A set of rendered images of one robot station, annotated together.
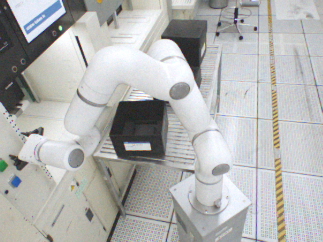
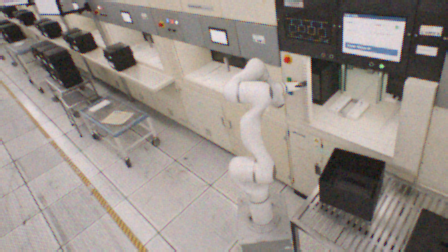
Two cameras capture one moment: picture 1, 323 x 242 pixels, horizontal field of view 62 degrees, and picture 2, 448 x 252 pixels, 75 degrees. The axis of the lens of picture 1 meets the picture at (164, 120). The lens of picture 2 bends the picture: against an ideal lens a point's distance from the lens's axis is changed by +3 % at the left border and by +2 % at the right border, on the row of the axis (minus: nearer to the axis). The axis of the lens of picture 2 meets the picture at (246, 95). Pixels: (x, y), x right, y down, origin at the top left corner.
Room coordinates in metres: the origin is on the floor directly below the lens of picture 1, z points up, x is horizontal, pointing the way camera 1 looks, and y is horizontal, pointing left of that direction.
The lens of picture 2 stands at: (1.14, -1.01, 2.17)
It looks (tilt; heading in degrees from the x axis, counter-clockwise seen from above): 32 degrees down; 118
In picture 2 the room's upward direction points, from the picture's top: 10 degrees counter-clockwise
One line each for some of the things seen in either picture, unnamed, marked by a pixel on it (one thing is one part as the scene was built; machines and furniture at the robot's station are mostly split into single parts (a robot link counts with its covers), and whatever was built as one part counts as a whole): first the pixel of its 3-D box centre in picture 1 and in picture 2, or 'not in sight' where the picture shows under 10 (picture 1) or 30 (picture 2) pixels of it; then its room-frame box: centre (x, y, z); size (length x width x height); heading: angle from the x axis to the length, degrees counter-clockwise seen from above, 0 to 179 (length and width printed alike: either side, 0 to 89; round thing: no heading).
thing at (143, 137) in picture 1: (141, 127); (351, 181); (1.07, 0.14, 0.85); 0.28 x 0.28 x 0.17; 80
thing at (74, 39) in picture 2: not in sight; (82, 41); (-2.87, 1.72, 0.93); 0.30 x 0.28 x 0.26; 163
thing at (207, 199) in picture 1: (209, 184); (260, 205); (0.64, -0.15, 0.85); 0.19 x 0.19 x 0.18
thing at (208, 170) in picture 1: (211, 161); (248, 177); (0.61, -0.15, 1.07); 0.19 x 0.12 x 0.24; 7
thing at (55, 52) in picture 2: not in sight; (59, 59); (-2.91, 1.31, 0.85); 0.30 x 0.28 x 0.26; 159
